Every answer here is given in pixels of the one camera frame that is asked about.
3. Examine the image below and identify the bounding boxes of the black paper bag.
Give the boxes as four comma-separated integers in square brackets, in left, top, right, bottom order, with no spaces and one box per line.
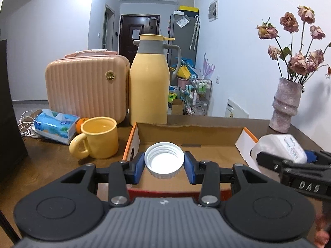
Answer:
[0,40,28,181]

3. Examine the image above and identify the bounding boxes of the red cardboard box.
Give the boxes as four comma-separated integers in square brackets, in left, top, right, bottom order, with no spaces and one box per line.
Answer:
[96,121,290,202]

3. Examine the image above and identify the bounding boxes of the red lint brush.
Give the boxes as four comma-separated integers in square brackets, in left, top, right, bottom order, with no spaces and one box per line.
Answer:
[128,187,199,201]

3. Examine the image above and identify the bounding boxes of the grey refrigerator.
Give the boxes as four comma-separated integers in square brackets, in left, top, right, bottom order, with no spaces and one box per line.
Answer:
[168,12,198,69]

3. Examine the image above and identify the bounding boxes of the yellow ceramic mug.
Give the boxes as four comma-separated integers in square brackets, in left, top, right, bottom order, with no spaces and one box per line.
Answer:
[69,117,119,159]

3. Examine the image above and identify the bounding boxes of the dark entrance door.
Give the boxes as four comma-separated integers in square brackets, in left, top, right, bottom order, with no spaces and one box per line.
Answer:
[118,15,160,63]

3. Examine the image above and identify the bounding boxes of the white leaning board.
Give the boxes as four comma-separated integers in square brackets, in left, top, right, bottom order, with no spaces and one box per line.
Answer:
[224,99,249,119]

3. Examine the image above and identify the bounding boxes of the pink ribbed suitcase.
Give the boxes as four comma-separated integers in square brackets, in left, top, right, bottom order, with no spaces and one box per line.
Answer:
[45,52,130,123]

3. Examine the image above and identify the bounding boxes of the yellow thermos jug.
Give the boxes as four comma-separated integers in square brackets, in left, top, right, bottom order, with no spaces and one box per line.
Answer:
[128,34,182,125]

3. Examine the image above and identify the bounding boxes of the yellow box on fridge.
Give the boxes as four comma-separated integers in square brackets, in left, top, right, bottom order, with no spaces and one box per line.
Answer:
[178,5,199,16]

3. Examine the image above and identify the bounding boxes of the dried pink roses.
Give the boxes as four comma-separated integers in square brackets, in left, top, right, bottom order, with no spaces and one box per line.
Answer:
[256,5,330,86]

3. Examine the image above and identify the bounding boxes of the person hand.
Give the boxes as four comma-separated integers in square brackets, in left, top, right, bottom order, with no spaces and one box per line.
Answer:
[314,213,330,248]

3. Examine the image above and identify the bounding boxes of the pink textured vase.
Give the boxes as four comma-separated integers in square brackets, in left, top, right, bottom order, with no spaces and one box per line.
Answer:
[269,78,303,133]

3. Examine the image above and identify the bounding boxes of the wire storage cart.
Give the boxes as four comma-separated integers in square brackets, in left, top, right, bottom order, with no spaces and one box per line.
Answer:
[184,78,212,116]

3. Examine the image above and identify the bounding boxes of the orange fruit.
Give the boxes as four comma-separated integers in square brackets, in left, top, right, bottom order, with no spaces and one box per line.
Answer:
[76,118,88,134]

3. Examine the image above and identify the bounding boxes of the white cables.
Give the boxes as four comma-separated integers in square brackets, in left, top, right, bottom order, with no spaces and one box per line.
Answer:
[17,108,43,138]

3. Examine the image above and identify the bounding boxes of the white threaded cap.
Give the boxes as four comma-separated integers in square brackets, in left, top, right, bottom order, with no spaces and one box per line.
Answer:
[144,142,185,179]

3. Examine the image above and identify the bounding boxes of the blue tissue pack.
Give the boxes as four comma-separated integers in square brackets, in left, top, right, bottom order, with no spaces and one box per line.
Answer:
[33,109,80,145]

